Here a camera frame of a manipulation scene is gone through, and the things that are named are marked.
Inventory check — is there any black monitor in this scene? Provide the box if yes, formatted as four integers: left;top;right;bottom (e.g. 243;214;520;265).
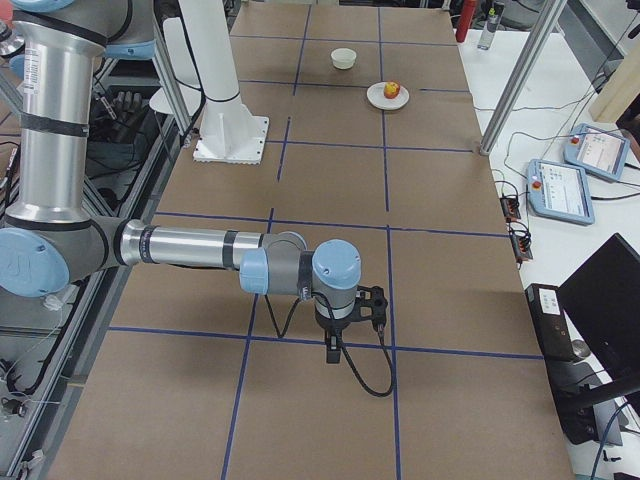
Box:
558;233;639;411

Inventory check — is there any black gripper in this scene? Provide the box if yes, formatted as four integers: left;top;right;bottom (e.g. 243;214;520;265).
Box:
318;315;349;364

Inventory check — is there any red yellow apple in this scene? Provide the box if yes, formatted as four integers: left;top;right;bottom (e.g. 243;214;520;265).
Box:
383;81;401;99

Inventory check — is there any wooden board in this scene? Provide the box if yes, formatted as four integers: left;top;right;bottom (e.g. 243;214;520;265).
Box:
589;44;640;123

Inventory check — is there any black orange connector box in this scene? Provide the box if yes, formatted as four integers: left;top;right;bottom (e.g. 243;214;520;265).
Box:
507;222;533;265
498;180;521;222

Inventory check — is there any white pedestal column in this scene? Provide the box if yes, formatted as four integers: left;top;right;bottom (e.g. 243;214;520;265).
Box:
179;1;269;165

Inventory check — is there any near teach pendant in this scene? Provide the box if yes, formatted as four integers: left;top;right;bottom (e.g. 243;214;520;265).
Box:
526;159;595;225

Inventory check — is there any near black orange connector box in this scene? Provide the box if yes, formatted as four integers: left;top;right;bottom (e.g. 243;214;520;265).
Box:
507;222;533;265

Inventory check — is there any far black orange connector box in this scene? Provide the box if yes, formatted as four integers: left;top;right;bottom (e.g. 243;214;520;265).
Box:
498;180;521;222

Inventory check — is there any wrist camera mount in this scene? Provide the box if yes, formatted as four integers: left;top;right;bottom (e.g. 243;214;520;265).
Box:
348;285;388;333

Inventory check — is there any red bottle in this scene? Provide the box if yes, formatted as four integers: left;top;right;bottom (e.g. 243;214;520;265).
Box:
455;0;477;43

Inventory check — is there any teach pendant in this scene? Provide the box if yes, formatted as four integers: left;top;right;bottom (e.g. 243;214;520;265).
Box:
526;159;595;225
563;123;630;182

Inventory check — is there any black computer box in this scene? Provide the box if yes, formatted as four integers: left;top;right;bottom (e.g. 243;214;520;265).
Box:
525;283;616;445

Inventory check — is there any aluminium frame post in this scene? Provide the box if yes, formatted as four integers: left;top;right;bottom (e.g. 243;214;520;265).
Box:
479;0;567;156

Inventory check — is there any far teach pendant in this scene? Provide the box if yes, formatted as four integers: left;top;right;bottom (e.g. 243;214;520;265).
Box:
563;123;630;182

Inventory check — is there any clear water bottle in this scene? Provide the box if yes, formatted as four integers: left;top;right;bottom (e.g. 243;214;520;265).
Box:
477;1;505;50

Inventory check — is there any white bowl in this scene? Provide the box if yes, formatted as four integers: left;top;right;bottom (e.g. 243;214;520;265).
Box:
330;48;357;70

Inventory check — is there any white plate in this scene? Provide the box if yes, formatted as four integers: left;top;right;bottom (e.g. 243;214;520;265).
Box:
366;82;410;111

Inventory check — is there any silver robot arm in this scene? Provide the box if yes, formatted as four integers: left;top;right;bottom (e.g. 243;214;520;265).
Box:
1;1;361;363

